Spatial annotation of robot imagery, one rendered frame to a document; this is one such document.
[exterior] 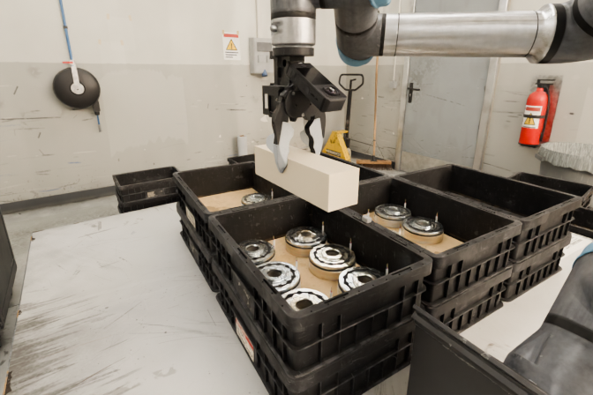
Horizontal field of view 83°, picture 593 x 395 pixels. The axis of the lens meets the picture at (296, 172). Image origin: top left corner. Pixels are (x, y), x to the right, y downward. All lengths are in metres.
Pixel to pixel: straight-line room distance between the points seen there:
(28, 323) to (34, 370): 0.17
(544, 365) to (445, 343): 0.12
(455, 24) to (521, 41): 0.11
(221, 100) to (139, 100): 0.88
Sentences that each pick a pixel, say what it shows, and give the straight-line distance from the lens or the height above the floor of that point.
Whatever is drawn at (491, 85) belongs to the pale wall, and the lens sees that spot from 3.83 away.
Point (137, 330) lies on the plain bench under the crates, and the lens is 0.89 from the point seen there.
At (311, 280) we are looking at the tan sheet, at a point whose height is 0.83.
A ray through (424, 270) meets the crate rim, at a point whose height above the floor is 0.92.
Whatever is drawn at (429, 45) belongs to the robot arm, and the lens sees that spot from 0.67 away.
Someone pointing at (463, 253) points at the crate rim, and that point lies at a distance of 0.73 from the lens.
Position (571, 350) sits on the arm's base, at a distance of 0.58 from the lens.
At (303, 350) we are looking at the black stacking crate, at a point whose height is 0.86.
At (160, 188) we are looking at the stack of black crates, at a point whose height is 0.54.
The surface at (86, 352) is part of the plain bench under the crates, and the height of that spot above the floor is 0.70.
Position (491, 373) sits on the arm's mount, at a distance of 0.50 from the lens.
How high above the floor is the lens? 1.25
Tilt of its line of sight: 17 degrees down
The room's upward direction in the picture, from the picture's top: straight up
